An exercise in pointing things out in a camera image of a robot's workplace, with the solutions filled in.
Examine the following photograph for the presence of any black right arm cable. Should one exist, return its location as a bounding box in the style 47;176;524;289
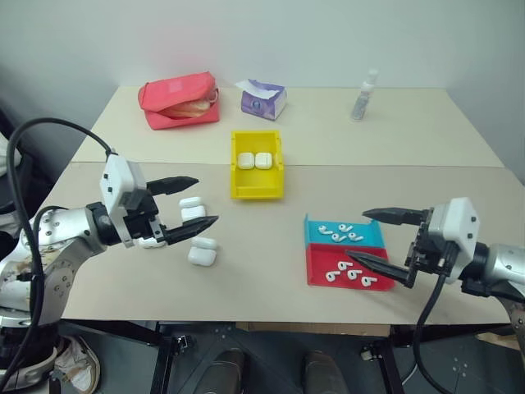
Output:
411;241;457;394

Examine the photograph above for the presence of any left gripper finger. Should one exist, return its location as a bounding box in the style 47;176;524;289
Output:
163;215;221;246
145;176;201;198

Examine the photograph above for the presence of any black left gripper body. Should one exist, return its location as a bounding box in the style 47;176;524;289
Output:
121;188;170;247

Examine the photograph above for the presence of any silver black robot torso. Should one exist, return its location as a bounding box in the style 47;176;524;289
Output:
0;305;62;394

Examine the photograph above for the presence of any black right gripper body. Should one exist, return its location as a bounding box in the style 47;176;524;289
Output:
403;208;453;288

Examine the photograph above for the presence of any teal tray with earbuds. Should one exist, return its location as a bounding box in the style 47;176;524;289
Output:
304;213;397;292

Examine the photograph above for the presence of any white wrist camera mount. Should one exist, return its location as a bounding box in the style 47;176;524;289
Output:
426;196;481;285
100;153;147;249

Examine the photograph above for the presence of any red fabric pouch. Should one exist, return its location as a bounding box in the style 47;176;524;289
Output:
138;71;221;131

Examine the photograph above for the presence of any purple tissue pack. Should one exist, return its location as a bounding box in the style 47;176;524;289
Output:
234;78;288;123

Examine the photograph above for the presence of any dark rounded shoe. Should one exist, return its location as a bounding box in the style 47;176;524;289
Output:
212;347;248;394
302;350;345;394

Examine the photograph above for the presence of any black metal table frame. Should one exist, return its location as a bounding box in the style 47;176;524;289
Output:
57;319;525;394

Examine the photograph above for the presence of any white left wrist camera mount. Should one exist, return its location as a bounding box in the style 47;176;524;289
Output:
100;153;147;249

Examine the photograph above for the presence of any beige plastic bag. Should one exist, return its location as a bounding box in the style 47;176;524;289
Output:
162;99;213;121

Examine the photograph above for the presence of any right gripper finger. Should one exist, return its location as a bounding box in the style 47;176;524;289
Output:
361;207;430;227
345;249;415;289

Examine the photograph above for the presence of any white worn sneaker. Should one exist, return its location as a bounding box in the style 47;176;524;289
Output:
52;333;102;394

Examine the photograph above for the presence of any clear spray bottle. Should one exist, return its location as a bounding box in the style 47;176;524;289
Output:
349;68;380;123

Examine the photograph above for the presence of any yellow plastic bin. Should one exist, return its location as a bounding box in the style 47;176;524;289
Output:
230;129;286;201

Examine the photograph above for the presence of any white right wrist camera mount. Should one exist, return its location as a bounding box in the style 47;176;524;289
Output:
426;196;481;285

